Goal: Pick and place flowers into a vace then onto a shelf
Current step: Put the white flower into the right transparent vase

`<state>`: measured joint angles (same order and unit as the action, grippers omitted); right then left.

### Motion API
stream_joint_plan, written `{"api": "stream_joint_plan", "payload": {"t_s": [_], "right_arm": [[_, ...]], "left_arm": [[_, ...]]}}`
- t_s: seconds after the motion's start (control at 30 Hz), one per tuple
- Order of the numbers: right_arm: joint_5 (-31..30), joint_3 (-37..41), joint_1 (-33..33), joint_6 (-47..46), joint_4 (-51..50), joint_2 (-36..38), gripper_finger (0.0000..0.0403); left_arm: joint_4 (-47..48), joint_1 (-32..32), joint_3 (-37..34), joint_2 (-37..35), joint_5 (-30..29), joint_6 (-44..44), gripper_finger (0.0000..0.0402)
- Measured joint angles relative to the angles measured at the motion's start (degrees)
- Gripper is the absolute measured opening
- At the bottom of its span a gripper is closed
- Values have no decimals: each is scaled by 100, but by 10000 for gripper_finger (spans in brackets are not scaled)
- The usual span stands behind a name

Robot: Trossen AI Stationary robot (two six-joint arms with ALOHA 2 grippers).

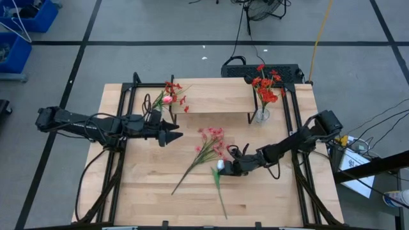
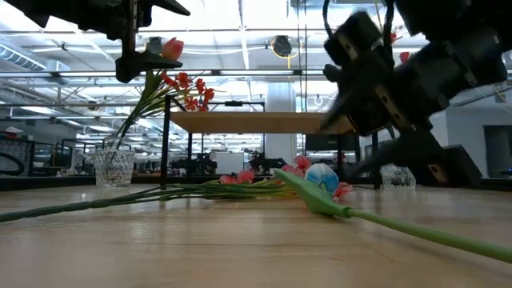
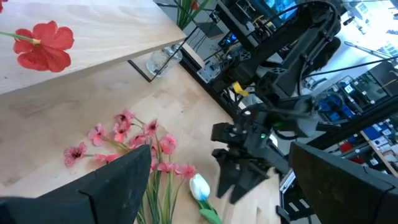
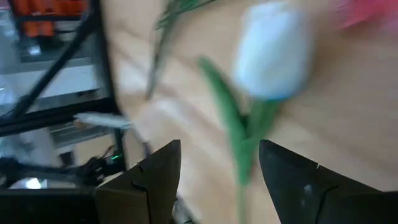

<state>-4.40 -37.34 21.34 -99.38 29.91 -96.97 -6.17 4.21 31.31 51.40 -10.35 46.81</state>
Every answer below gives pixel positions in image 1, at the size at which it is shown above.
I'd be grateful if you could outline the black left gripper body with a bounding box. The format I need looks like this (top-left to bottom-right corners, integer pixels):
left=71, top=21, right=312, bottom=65
left=122, top=114, right=164, bottom=142

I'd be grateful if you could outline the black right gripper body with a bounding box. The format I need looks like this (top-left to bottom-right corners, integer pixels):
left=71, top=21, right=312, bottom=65
left=231, top=153, right=266, bottom=177

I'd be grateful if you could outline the white tulip stem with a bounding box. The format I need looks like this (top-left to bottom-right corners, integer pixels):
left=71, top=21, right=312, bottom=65
left=210, top=158, right=228, bottom=220

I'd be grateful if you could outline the pink tulip stem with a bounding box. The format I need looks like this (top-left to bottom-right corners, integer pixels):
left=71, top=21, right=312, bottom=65
left=161, top=95, right=174, bottom=111

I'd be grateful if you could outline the pink blossom spray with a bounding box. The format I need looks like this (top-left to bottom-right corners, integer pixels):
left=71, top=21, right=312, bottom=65
left=171, top=126, right=237, bottom=196

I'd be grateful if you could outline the red flower spray with grass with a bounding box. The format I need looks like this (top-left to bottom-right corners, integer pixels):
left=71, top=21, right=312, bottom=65
left=151, top=80, right=193, bottom=113
left=251, top=63, right=286, bottom=113

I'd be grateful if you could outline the cut glass vase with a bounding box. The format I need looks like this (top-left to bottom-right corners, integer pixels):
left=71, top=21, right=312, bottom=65
left=254, top=106, right=271, bottom=125

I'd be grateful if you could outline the wooden shelf with black legs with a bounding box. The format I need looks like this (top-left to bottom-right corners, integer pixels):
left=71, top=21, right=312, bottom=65
left=168, top=74, right=259, bottom=127

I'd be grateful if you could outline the dark bud flower stem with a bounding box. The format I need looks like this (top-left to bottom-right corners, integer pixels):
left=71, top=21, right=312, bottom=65
left=243, top=74, right=265, bottom=113

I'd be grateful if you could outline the black perforated computer case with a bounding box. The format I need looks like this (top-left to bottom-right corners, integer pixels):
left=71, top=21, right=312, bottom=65
left=220, top=63, right=305, bottom=86

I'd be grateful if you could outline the white box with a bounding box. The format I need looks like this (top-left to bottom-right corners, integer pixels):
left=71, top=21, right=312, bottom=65
left=337, top=148, right=376, bottom=199

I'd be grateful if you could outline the grey power adapter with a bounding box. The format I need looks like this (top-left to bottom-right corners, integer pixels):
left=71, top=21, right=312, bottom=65
left=350, top=140, right=369, bottom=154

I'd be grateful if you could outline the black metal beam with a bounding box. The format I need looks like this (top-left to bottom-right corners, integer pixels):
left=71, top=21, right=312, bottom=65
left=333, top=149, right=409, bottom=185

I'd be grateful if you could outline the blue plastic bin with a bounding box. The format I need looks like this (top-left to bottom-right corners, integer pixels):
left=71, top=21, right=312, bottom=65
left=0, top=31, right=33, bottom=75
left=0, top=0, right=61, bottom=34

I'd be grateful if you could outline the black floor fan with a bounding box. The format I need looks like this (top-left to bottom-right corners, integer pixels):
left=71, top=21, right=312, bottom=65
left=243, top=0, right=291, bottom=36

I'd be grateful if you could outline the person's shoe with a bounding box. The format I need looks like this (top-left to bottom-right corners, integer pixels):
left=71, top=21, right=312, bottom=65
left=382, top=189, right=409, bottom=209

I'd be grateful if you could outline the black metal table frame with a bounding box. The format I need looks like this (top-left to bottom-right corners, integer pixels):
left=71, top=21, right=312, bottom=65
left=73, top=72, right=345, bottom=226

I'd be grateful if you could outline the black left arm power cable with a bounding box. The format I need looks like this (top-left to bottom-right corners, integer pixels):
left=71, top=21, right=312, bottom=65
left=74, top=148, right=109, bottom=224

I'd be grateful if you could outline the black hanging cable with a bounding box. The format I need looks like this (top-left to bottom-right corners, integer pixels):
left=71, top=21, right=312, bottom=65
left=246, top=17, right=266, bottom=65
left=222, top=4, right=247, bottom=68

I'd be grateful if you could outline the black floor cable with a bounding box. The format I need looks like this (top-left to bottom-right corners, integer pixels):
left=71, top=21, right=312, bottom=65
left=366, top=109, right=409, bottom=132
left=373, top=112, right=409, bottom=147
left=365, top=98, right=409, bottom=125

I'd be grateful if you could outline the yellow hanging cable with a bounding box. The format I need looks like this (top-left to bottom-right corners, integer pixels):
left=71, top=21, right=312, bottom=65
left=307, top=0, right=334, bottom=83

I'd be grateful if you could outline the white wire hanger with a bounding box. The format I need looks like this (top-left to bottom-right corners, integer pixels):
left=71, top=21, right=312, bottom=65
left=0, top=0, right=33, bottom=44

